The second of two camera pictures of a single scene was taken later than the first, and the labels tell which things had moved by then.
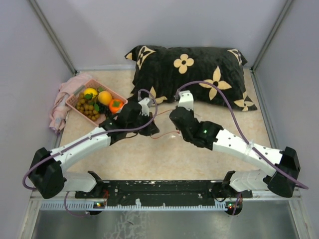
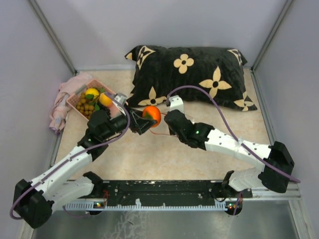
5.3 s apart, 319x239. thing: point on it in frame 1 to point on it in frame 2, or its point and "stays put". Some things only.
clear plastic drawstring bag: (163, 125) stays put
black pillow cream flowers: (214, 75) stays put
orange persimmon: (115, 105) to (152, 112)
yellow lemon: (88, 90) stays put
